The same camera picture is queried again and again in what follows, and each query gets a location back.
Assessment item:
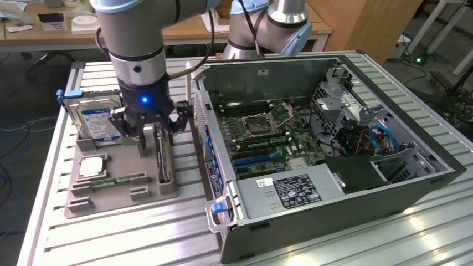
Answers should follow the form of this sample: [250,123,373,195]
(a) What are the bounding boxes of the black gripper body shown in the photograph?
[119,78,175,131]

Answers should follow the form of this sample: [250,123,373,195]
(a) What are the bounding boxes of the graphics card with metal bracket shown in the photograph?
[152,123,175,185]

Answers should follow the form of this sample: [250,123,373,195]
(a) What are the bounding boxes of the hard disk with blue carrier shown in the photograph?
[55,87,127,146]

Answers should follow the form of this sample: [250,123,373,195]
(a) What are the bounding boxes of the grey parts rack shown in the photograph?
[63,121,182,219]

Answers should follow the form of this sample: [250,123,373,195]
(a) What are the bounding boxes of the silver CPU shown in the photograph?
[79,157,104,177]

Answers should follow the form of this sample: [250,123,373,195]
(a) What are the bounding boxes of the green RAM stick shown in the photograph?
[88,174,146,188]

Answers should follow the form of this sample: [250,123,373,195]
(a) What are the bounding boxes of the CPU socket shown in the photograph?
[242,115,276,134]

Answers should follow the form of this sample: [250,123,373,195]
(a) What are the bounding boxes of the blue expansion slot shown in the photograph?
[232,154,279,167]

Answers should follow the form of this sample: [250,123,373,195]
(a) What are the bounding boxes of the open socket cover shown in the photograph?
[269,102,296,125]

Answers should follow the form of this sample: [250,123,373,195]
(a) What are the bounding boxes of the black office chair base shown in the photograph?
[22,50,78,81]

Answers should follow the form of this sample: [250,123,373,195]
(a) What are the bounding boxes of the green motherboard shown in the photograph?
[216,102,329,180]

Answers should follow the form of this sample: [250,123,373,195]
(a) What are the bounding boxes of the white round dish on box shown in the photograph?
[71,15,100,35]

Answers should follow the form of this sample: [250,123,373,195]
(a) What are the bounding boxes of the white paper stack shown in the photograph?
[200,12,232,34]

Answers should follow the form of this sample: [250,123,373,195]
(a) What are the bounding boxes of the grey power supply unit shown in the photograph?
[236,163,351,219]

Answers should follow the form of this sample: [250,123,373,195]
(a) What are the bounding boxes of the wooden desk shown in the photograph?
[0,0,333,60]

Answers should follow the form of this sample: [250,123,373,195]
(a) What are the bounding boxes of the white box with black top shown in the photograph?
[36,13,70,32]

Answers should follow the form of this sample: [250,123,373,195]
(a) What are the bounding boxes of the brown cardboard box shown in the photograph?
[215,4,234,19]

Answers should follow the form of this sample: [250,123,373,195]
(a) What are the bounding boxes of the silver disk bay cage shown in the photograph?
[309,66,375,134]

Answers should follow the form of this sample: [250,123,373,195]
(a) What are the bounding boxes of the white paper label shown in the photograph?
[4,24,35,33]

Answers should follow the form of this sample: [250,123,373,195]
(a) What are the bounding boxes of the open black PC case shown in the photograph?
[184,54,468,264]

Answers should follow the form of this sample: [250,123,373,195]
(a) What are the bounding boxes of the wooden cabinet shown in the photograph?
[307,0,424,63]

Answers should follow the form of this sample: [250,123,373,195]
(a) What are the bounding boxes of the black floor stand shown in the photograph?
[428,55,473,117]

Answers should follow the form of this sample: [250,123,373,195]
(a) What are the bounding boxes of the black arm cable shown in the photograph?
[94,0,267,83]

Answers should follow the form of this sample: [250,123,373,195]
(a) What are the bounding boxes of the red wire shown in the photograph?
[360,129,372,155]

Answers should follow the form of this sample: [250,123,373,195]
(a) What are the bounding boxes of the blue wire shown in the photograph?
[369,124,399,156]

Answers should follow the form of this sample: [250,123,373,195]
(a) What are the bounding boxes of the grey disk bay bracket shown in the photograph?
[369,148,439,185]

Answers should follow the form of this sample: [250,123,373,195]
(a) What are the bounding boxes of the white metal table frame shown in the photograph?
[404,0,473,76]

